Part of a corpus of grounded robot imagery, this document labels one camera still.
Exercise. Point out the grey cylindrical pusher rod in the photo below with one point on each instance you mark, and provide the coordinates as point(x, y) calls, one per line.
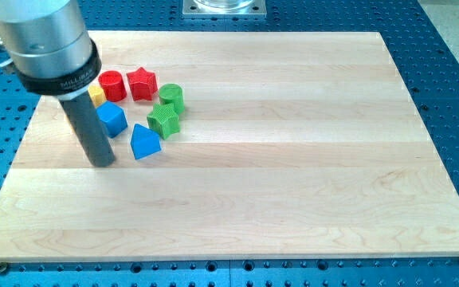
point(85, 122)

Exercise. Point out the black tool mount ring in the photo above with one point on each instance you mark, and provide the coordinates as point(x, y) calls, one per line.
point(68, 83)

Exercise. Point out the yellow block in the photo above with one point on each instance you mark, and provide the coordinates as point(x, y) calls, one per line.
point(97, 95)

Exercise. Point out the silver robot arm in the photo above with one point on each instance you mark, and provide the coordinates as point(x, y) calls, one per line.
point(53, 55)

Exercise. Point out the blue cube block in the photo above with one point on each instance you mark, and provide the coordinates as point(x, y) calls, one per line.
point(113, 118)

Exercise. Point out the red cylinder block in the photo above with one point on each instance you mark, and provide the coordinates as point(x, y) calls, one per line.
point(112, 83)

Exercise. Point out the red star block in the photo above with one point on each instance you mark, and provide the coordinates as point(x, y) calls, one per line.
point(143, 84)

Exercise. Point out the blue triangular block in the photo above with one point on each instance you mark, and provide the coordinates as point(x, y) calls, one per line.
point(144, 142)

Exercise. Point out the green star block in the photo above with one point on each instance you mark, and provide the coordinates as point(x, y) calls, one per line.
point(164, 120)

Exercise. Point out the green cylinder block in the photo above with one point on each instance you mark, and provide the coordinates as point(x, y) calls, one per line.
point(172, 94)

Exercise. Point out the left board clamp screw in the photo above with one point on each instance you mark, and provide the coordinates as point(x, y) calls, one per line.
point(4, 268)

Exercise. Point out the light wooden board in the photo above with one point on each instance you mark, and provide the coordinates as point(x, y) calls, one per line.
point(292, 145)

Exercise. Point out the clear robot base plate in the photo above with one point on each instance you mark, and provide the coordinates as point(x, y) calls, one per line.
point(214, 8)

